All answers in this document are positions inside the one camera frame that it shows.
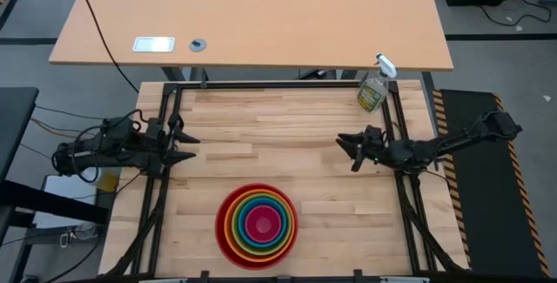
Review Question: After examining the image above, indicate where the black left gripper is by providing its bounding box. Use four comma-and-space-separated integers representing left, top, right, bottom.
138, 112, 202, 178

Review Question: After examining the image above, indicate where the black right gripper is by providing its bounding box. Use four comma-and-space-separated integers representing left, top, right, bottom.
335, 125, 395, 173

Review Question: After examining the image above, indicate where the large red bowl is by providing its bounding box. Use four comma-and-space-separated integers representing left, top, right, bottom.
214, 182, 299, 271

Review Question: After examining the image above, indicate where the orange bowl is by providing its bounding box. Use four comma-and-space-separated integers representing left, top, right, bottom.
223, 188, 294, 264

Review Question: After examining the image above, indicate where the green bowl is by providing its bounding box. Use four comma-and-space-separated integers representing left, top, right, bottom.
230, 193, 291, 257

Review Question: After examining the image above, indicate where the blue bowl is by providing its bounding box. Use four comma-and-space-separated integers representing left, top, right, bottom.
237, 199, 288, 249

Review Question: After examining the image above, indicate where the small pink bowl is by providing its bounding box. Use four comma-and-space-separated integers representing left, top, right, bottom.
244, 205, 283, 244

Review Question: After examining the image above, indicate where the spray bottle with white trigger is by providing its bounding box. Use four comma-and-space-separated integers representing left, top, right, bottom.
356, 52, 398, 114

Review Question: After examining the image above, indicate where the white roll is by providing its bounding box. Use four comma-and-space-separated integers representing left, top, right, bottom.
82, 165, 104, 185

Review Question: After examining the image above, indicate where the white board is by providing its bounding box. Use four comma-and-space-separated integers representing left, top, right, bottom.
32, 173, 99, 231

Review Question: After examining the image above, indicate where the black mat with hazard stripes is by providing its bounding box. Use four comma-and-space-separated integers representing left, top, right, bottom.
432, 87, 552, 280

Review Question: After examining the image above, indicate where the black crossbar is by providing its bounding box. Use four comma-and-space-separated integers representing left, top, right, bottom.
0, 180, 110, 226

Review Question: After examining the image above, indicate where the light wood desk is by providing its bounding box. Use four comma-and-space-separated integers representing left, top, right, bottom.
47, 0, 454, 73

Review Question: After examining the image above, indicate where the black side table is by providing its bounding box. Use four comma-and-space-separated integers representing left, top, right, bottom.
0, 85, 40, 184

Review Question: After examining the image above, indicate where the black aluminium table frame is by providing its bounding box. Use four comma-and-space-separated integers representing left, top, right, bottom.
104, 80, 471, 283

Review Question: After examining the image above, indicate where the grey round cable grommet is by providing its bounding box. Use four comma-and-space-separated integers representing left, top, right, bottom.
188, 37, 208, 53

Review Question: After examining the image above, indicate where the thin black cable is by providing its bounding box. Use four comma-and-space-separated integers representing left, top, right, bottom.
34, 104, 131, 123

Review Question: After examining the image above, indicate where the orange cable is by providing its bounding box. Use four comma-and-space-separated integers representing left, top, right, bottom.
29, 117, 95, 141

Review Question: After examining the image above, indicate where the long black cable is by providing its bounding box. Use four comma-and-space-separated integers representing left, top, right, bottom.
71, 0, 140, 95

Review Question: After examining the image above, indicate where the black floor cable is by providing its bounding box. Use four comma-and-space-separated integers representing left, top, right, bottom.
478, 0, 554, 28

